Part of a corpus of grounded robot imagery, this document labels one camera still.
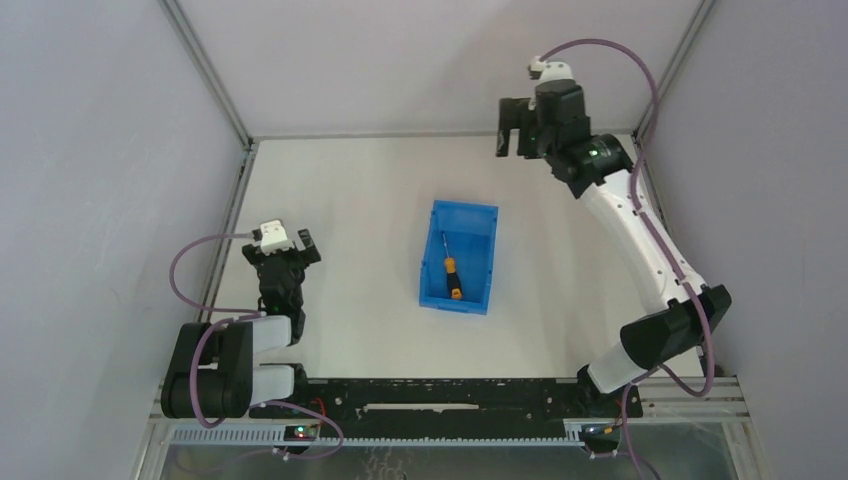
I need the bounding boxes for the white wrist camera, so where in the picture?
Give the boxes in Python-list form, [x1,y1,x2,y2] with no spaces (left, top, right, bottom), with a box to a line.
[527,57,574,84]
[259,219,295,255]

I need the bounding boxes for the orange black handled screwdriver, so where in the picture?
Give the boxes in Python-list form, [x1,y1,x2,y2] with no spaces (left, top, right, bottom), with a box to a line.
[441,232,463,301]

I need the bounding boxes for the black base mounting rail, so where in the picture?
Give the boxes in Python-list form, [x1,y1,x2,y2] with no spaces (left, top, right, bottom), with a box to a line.
[248,375,643,442]

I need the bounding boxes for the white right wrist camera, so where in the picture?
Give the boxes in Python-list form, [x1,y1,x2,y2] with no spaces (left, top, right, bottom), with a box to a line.
[527,57,574,84]

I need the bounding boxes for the blue plastic bin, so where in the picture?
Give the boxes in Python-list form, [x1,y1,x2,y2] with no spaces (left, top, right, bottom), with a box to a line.
[419,200,499,315]

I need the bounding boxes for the small lit circuit board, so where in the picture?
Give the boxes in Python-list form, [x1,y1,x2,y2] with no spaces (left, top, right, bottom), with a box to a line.
[284,425,320,442]

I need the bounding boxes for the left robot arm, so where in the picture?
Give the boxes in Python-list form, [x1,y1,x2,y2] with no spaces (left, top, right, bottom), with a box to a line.
[160,221,321,428]

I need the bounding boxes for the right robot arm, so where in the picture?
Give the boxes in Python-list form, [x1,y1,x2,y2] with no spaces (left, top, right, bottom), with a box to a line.
[496,80,731,397]

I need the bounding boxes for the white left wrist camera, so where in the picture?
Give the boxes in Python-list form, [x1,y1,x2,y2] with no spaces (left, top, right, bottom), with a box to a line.
[259,219,295,255]

